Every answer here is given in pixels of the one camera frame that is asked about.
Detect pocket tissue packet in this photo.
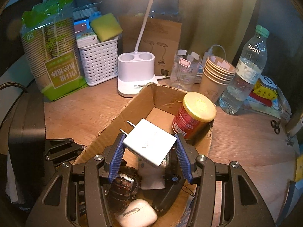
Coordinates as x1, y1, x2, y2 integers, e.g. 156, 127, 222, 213
77, 29, 99, 50

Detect white desk lamp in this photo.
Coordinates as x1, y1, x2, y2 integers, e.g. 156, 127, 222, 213
117, 0, 234, 98

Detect white pill bottle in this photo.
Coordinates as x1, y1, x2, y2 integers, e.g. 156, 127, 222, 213
138, 161, 166, 190

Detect green paper cup pack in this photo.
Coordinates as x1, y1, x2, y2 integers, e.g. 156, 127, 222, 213
20, 0, 87, 101

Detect yellow green sponge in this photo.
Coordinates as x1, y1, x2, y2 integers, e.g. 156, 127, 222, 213
91, 13, 124, 43

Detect white charging cable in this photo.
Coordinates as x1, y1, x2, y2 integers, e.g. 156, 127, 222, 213
205, 44, 227, 63

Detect yellow wet wipes pack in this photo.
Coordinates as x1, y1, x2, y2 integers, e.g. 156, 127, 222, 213
253, 79, 279, 100

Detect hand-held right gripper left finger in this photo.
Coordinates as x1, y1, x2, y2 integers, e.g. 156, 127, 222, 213
25, 134, 127, 227

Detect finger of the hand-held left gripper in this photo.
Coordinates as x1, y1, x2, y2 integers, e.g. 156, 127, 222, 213
46, 155, 79, 170
45, 138, 87, 157

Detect brown lamp carton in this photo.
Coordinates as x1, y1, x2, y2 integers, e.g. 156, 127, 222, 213
119, 15, 183, 77

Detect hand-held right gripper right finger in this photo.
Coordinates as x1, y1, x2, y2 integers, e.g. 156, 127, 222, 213
175, 133, 276, 227

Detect white earbuds case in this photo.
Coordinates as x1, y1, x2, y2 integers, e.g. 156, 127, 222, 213
115, 199, 159, 227

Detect red flat box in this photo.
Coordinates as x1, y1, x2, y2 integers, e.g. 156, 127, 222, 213
248, 92, 275, 107

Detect phone with lit screen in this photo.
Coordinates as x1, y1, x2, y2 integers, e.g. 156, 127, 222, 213
73, 17, 92, 34

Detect stack of brown paper cups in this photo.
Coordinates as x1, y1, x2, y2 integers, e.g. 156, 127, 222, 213
198, 55, 237, 105

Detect white charger plug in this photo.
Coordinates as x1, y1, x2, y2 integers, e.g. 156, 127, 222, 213
119, 118, 178, 167

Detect white power bank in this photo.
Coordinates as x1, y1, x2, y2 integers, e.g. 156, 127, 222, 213
259, 75, 278, 91

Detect yellow tissue box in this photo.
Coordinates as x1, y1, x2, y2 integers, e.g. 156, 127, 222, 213
293, 155, 303, 183

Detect black flashlight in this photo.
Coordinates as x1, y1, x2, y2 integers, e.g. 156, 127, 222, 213
151, 177, 188, 212

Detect black scissors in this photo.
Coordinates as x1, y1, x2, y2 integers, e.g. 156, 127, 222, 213
271, 120, 281, 135

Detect black cable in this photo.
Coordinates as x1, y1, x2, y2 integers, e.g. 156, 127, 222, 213
0, 82, 27, 98

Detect yellow curtain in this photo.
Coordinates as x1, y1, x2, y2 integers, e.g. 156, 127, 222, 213
177, 0, 259, 60

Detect cardboard box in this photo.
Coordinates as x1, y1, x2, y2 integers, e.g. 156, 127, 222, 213
73, 82, 216, 227

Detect clear water bottle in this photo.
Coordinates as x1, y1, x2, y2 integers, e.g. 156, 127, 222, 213
219, 25, 270, 115

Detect white plastic basket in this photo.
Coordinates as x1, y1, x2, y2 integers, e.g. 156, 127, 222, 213
79, 37, 119, 86

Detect grey curved bar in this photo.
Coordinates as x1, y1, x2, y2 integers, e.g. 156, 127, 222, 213
283, 179, 297, 218

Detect red tin yellow lid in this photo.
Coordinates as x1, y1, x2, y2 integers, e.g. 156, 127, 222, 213
172, 92, 217, 140

